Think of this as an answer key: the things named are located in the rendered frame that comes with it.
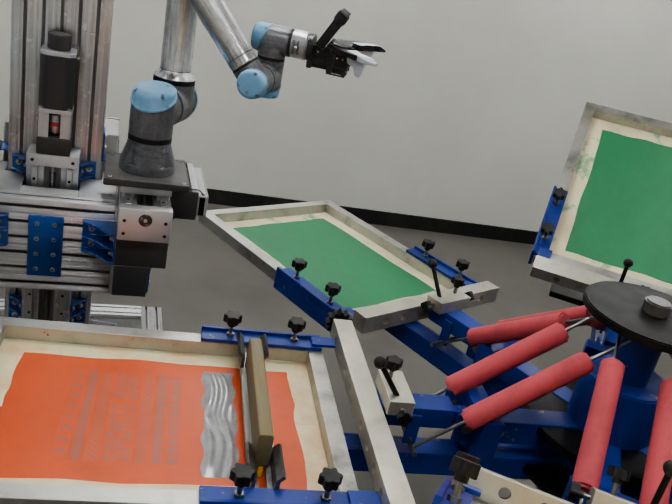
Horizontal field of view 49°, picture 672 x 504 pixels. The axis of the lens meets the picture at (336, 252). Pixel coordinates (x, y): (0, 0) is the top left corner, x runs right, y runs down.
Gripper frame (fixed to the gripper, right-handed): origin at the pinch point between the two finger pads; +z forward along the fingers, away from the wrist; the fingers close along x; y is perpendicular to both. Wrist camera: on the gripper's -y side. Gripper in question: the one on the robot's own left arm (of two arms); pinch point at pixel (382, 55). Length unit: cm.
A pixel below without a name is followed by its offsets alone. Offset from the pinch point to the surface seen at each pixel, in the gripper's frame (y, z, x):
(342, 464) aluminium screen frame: 57, 16, 88
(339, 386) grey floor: 180, 4, -77
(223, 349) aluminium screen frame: 63, -19, 56
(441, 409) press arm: 55, 34, 66
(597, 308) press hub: 29, 62, 51
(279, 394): 64, -2, 66
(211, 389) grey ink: 63, -17, 71
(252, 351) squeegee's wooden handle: 53, -10, 66
